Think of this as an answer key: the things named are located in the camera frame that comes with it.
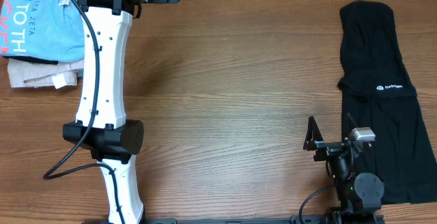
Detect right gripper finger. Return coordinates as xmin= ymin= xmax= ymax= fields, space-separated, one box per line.
xmin=346 ymin=113 xmax=357 ymax=139
xmin=303 ymin=116 xmax=324 ymax=150

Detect light blue printed t-shirt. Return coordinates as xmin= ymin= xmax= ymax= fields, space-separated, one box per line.
xmin=1 ymin=0 xmax=85 ymax=62

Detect folded beige shorts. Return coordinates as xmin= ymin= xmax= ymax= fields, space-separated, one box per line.
xmin=8 ymin=59 xmax=84 ymax=89

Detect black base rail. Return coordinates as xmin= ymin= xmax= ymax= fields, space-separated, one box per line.
xmin=81 ymin=214 xmax=386 ymax=224

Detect folded black garment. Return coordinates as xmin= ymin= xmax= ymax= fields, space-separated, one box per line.
xmin=2 ymin=0 xmax=62 ymax=66

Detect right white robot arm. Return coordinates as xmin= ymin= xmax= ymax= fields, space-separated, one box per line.
xmin=298 ymin=114 xmax=384 ymax=223

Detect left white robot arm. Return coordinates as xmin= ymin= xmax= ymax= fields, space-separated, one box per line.
xmin=63 ymin=0 xmax=179 ymax=223

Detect black garment on right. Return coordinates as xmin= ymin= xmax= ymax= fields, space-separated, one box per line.
xmin=337 ymin=1 xmax=436 ymax=204

